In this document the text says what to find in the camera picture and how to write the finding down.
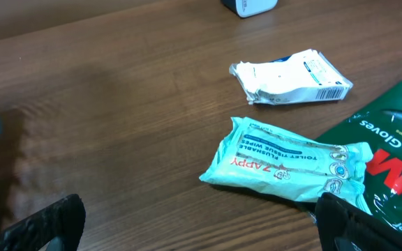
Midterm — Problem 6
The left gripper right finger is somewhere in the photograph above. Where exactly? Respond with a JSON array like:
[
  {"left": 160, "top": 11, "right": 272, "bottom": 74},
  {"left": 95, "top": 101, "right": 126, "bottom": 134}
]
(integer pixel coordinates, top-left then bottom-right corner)
[{"left": 315, "top": 192, "right": 402, "bottom": 251}]

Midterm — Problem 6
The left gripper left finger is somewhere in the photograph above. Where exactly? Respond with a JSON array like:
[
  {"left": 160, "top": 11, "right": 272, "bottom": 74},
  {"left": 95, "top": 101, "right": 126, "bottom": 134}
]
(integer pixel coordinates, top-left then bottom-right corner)
[{"left": 0, "top": 194, "right": 86, "bottom": 251}]

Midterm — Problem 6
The green 3M gloves packet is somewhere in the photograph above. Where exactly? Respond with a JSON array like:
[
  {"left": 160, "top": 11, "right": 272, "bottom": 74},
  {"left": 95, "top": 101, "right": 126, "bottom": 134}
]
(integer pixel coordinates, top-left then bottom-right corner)
[{"left": 317, "top": 81, "right": 402, "bottom": 234}]

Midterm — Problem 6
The teal white wipes packet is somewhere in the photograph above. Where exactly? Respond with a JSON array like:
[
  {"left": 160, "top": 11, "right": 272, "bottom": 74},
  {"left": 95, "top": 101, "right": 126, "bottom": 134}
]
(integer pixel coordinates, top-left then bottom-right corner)
[{"left": 200, "top": 117, "right": 373, "bottom": 213}]

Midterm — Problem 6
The white paper sachet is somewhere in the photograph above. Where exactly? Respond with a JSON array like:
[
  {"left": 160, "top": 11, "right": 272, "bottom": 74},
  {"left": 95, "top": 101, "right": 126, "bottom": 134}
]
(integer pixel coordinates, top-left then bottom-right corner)
[{"left": 229, "top": 49, "right": 353, "bottom": 105}]

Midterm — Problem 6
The white barcode scanner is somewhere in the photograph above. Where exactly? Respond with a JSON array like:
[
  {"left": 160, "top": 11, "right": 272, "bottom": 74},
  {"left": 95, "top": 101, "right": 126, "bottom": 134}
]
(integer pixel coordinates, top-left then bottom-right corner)
[{"left": 221, "top": 0, "right": 278, "bottom": 18}]

